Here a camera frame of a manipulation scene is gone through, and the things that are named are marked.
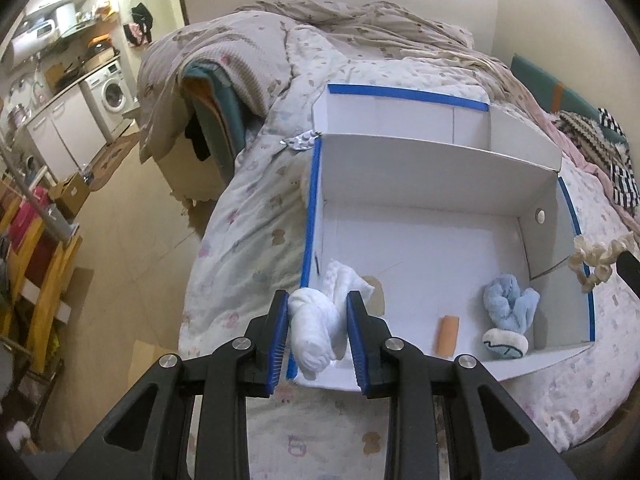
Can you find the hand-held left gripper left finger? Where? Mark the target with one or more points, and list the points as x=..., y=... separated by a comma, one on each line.
x=277, y=345

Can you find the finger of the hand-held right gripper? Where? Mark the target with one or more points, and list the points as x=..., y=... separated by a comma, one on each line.
x=631, y=270

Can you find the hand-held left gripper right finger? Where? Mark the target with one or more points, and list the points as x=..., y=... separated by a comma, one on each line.
x=357, y=345

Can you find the white sock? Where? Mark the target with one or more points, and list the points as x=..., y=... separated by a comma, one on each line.
x=312, y=330

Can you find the cream frilly sock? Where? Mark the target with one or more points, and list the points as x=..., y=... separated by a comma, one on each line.
x=592, y=260

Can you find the brown card piece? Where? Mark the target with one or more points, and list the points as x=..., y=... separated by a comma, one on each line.
x=446, y=335

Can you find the blue white cardboard box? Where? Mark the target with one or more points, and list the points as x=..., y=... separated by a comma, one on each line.
x=425, y=240

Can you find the light blue plush sock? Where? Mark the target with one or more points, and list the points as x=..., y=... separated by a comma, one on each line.
x=510, y=305

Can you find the black white striped cloth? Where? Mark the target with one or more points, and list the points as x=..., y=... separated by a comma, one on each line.
x=622, y=170

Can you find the pink blanket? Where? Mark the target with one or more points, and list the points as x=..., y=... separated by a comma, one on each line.
x=585, y=170

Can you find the flat brown cardboard sheet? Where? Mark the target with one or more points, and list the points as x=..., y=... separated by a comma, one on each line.
x=152, y=362

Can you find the patterned knit cloth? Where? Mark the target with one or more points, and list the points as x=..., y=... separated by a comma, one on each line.
x=585, y=132

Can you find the cream furniture base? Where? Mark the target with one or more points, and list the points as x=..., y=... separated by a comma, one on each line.
x=190, y=175

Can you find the silver pill blister pack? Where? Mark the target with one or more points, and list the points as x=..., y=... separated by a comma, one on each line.
x=302, y=140

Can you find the teal headboard cushion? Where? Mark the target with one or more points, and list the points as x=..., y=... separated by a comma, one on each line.
x=530, y=77

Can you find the black hanging cloth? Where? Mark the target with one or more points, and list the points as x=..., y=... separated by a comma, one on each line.
x=197, y=140

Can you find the teal orange chair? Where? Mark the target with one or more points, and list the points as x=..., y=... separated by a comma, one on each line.
x=225, y=125

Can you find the yellow wooden staircase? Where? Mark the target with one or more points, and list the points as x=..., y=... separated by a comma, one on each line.
x=45, y=300

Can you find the brown door mat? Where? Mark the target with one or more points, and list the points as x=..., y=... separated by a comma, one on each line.
x=115, y=160

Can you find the brown cardboard box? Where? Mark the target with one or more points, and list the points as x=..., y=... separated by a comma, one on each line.
x=70, y=195

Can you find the grey metal railing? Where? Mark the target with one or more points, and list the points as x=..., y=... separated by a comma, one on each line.
x=45, y=210

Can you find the red box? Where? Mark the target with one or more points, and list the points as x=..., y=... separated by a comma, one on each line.
x=27, y=240

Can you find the white kitchen cabinet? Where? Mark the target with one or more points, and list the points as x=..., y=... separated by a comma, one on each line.
x=65, y=135

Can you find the white washing machine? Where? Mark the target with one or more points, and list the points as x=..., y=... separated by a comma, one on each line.
x=112, y=95

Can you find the beige bear print quilt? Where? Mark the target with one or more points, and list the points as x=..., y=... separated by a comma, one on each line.
x=225, y=45

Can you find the pink hanging clothes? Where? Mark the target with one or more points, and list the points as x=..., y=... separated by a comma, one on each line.
x=136, y=34

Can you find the black hanging clothes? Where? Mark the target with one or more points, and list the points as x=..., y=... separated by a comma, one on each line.
x=141, y=14

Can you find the white cylinder appliance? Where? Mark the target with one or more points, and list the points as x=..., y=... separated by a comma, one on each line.
x=66, y=17

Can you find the white water heater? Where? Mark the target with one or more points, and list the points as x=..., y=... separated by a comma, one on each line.
x=32, y=40

